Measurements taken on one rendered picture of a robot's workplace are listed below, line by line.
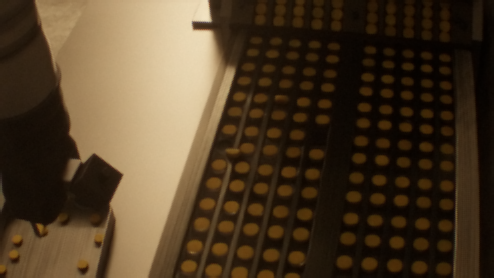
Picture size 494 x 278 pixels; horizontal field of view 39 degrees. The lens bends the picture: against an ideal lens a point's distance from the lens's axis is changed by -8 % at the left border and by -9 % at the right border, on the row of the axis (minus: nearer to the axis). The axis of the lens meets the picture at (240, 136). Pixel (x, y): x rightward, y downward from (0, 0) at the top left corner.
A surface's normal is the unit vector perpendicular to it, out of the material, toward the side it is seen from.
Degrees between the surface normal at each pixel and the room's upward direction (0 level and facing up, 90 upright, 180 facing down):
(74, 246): 0
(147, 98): 0
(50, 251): 0
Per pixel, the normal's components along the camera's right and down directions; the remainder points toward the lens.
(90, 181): 0.59, -0.44
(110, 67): -0.07, -0.72
